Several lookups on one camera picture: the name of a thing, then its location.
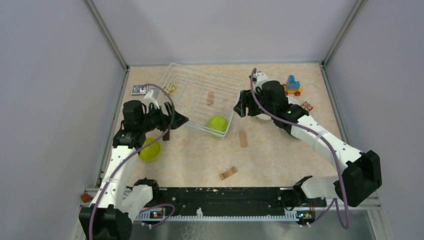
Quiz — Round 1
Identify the square lime green bowl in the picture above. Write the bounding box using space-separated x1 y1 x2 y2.
206 115 229 139

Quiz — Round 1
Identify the orange block on rail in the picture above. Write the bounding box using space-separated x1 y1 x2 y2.
80 193 93 203

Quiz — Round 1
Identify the playing card deck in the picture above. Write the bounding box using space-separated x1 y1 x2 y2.
131 84 149 96

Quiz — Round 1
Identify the dark brown wooden block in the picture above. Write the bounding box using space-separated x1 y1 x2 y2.
162 130 171 142

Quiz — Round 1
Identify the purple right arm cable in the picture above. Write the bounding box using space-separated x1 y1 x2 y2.
249 67 351 230

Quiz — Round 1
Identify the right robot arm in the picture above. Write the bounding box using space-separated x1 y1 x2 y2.
233 68 383 207

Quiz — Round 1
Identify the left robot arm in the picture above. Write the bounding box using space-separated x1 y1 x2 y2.
78 83 189 240

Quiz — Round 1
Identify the red owl toy block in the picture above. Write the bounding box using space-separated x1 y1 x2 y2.
301 101 314 112

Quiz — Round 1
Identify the wooden arch block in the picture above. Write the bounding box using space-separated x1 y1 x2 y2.
219 166 238 181

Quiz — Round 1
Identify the blue toy block vehicle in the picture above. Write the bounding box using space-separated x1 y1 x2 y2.
282 75 303 97

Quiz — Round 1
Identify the yellow owl toy block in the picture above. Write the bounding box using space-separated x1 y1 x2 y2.
163 83 177 95

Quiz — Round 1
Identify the wooden block under rack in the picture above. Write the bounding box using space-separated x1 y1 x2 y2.
206 91 215 106

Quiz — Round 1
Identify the white ceramic bowl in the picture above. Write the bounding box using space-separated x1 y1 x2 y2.
287 96 301 106

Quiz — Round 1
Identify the light wooden block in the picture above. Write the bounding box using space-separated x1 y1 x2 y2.
239 130 248 148

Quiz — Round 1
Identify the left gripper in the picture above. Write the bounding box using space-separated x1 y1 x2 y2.
139 101 189 133

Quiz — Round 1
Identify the round lime green bowl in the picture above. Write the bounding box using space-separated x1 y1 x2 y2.
138 137 162 162

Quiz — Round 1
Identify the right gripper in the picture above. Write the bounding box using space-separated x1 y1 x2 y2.
233 86 275 118

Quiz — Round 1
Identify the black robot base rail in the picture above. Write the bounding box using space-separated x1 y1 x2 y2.
147 187 327 217

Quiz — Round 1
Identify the white wire dish rack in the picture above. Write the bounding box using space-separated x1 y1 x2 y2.
158 63 244 139

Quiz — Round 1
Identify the beige ceramic bowl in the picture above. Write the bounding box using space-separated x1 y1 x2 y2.
256 114 272 121

